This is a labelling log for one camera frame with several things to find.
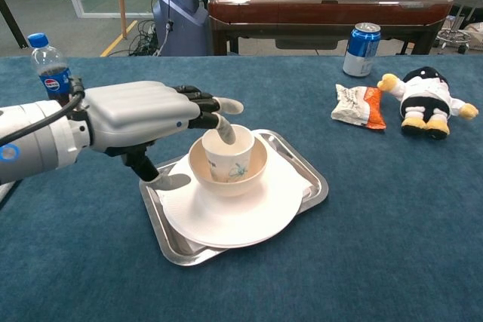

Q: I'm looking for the blue white soda can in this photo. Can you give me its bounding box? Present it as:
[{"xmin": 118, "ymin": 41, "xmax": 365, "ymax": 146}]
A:
[{"xmin": 342, "ymin": 22, "xmax": 382, "ymax": 78}]

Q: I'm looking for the white paper cup blue flower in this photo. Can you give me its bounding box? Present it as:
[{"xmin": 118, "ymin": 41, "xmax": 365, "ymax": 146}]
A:
[{"xmin": 201, "ymin": 123, "xmax": 256, "ymax": 183}]

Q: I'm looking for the black white penguin plush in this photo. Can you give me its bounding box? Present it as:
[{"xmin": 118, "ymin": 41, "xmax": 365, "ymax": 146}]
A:
[{"xmin": 377, "ymin": 66, "xmax": 480, "ymax": 140}]

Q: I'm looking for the steel rectangular tray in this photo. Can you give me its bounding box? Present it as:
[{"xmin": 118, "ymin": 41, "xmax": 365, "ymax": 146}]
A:
[{"xmin": 138, "ymin": 128, "xmax": 330, "ymax": 267}]

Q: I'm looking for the Pepsi cola bottle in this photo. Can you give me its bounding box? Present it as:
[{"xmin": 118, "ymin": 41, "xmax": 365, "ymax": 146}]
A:
[{"xmin": 26, "ymin": 32, "xmax": 75, "ymax": 106}]

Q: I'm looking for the tangle of floor cables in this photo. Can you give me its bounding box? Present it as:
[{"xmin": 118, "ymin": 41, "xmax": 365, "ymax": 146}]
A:
[{"xmin": 128, "ymin": 19, "xmax": 162, "ymax": 57}]

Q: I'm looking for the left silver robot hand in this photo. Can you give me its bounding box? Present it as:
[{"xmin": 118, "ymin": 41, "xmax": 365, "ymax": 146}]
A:
[{"xmin": 69, "ymin": 80, "xmax": 245, "ymax": 192}]

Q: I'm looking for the dark table leg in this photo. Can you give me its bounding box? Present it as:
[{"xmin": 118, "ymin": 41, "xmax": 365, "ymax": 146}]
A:
[{"xmin": 0, "ymin": 0, "xmax": 29, "ymax": 50}]

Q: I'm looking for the white round plate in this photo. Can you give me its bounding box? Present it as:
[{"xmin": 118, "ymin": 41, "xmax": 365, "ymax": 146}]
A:
[{"xmin": 162, "ymin": 152, "xmax": 304, "ymax": 249}]

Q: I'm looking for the blue machine base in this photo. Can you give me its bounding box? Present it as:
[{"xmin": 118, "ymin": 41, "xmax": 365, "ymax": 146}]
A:
[{"xmin": 152, "ymin": 0, "xmax": 209, "ymax": 57}]

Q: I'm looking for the brown mahjong table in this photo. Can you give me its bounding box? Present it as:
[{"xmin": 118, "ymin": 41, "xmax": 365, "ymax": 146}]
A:
[{"xmin": 207, "ymin": 0, "xmax": 454, "ymax": 57}]

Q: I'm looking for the beige bowl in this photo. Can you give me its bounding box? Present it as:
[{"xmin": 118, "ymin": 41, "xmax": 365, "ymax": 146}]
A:
[{"xmin": 187, "ymin": 133, "xmax": 269, "ymax": 198}]

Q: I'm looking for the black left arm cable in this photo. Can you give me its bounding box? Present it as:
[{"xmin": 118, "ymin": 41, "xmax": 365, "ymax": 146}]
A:
[{"xmin": 0, "ymin": 76, "xmax": 86, "ymax": 148}]

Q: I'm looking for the white orange snack packet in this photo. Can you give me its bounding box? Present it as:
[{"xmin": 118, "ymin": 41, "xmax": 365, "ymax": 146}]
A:
[{"xmin": 331, "ymin": 83, "xmax": 387, "ymax": 130}]

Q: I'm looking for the blue table cloth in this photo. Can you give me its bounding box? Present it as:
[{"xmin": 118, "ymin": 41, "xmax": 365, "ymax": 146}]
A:
[{"xmin": 0, "ymin": 54, "xmax": 483, "ymax": 322}]

